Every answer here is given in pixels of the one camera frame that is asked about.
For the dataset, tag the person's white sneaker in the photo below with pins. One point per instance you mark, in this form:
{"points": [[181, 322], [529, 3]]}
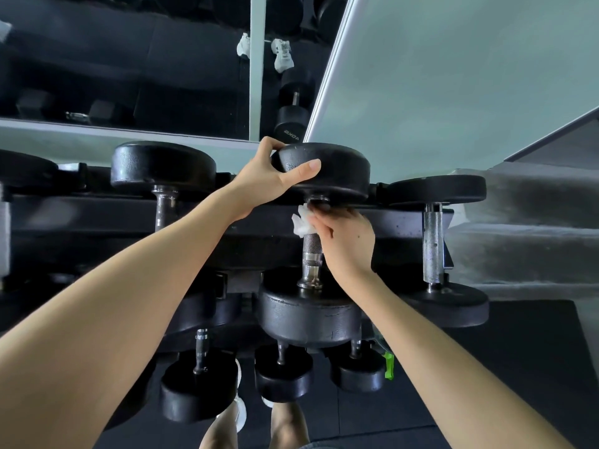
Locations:
{"points": [[267, 403], [240, 411]]}

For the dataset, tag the person's right hand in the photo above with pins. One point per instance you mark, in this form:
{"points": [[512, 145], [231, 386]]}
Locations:
{"points": [[351, 247]]}

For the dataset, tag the person's right leg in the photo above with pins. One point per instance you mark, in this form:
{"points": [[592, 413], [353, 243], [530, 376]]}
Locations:
{"points": [[288, 425]]}

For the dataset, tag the green wet wipes pack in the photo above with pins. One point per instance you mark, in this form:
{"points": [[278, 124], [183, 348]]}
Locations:
{"points": [[389, 367]]}

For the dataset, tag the person's left white sneaker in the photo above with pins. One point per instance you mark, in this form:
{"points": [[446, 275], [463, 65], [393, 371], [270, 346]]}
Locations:
{"points": [[240, 411]]}

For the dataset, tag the person's right white sneaker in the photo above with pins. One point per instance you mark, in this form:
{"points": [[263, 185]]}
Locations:
{"points": [[267, 403]]}

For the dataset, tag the white wet wipe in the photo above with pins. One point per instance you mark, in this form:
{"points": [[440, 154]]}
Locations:
{"points": [[302, 224]]}

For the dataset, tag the person's left hand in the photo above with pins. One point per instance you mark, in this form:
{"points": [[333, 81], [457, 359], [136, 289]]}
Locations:
{"points": [[257, 182]]}

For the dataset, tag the person's left forearm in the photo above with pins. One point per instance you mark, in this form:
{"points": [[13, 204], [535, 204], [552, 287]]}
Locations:
{"points": [[117, 313]]}

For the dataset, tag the black dumbbell rack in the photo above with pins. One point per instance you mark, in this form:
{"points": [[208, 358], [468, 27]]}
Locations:
{"points": [[93, 219]]}

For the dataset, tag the person's right forearm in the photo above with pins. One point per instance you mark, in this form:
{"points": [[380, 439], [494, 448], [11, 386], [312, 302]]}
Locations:
{"points": [[444, 369]]}

